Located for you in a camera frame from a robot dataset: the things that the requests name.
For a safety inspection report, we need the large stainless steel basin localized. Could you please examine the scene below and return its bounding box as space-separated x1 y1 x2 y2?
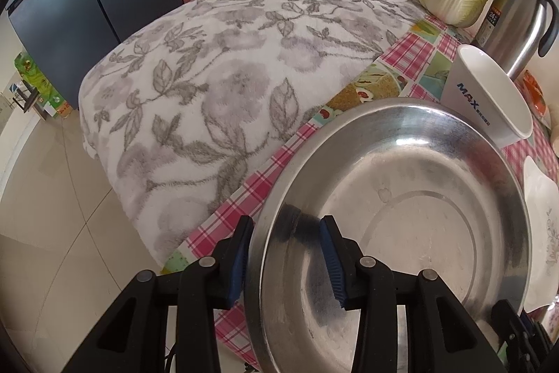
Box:
245 99 531 372

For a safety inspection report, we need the pink floral white plate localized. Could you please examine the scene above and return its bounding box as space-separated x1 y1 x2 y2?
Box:
523 157 558 313

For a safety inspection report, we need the white square MAX bowl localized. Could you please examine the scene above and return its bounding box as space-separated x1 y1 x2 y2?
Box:
441 44 533 149

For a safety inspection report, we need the grey floral white blanket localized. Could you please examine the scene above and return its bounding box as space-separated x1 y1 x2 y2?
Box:
79 0 426 263

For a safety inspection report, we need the colourful cardboard box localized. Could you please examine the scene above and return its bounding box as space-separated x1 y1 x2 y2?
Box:
14 51 73 119

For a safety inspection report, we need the orange snack packet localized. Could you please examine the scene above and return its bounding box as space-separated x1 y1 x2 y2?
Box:
521 69 547 117

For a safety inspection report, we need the pink checkered tablecloth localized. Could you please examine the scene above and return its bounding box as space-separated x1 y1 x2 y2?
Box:
162 15 558 368

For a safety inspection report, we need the stainless steel thermos jug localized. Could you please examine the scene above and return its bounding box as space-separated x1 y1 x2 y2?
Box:
472 0 558 80

